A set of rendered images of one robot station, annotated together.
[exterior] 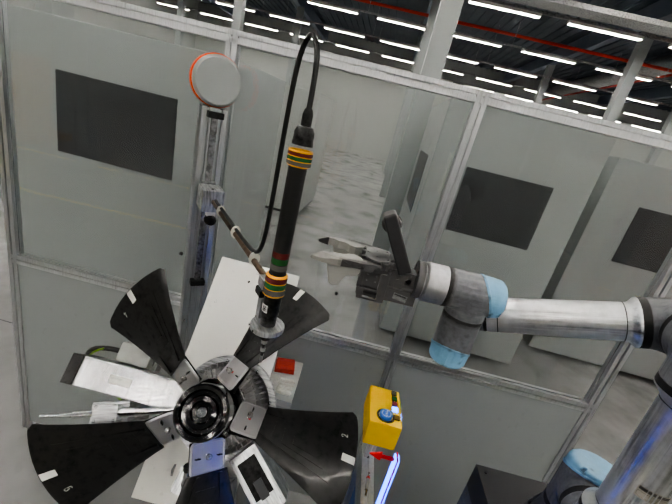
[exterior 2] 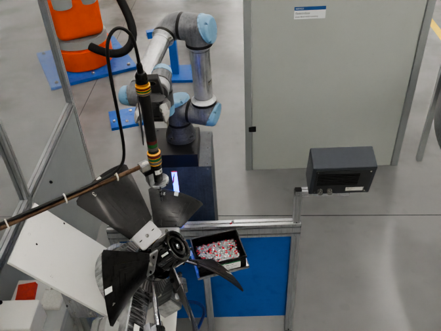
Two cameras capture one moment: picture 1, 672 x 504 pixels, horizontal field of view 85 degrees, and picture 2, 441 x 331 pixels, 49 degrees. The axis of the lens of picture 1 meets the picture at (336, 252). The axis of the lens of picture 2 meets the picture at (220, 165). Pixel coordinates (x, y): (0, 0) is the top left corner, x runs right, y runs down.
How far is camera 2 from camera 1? 1.51 m
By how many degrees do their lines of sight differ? 77
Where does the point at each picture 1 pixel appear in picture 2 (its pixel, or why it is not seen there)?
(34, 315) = not seen: outside the picture
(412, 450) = not seen: hidden behind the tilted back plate
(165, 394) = (141, 300)
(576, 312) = (159, 52)
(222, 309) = (59, 271)
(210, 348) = (88, 287)
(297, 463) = (186, 211)
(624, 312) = (164, 37)
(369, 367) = not seen: hidden behind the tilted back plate
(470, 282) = (166, 73)
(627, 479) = (205, 84)
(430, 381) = (44, 185)
